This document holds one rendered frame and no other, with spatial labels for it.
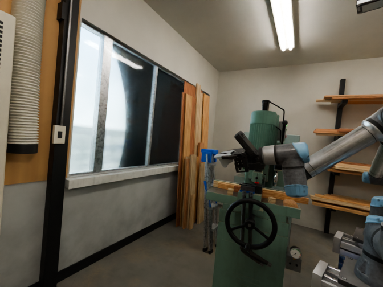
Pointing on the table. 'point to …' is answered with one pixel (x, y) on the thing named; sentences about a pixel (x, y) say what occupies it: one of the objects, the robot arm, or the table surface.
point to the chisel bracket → (257, 176)
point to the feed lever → (281, 143)
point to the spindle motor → (263, 128)
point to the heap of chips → (290, 203)
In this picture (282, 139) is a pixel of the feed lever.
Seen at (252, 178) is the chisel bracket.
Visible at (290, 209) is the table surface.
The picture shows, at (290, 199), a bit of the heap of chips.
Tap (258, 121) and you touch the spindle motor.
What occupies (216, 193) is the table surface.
